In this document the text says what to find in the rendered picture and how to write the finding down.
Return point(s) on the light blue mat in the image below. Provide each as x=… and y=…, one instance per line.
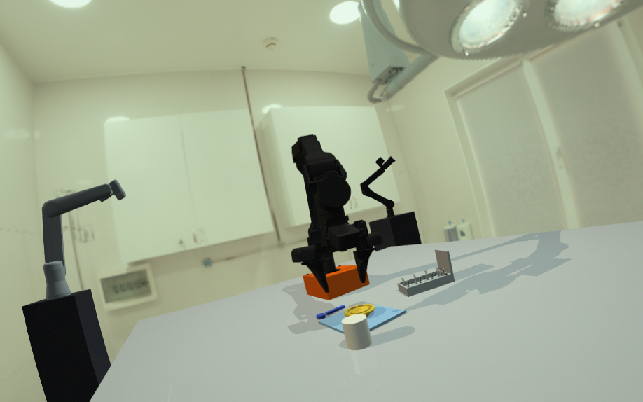
x=380, y=316

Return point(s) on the yellow plate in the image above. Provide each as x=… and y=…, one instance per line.
x=365, y=309

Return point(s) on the beige cylinder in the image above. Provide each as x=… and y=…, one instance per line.
x=357, y=332

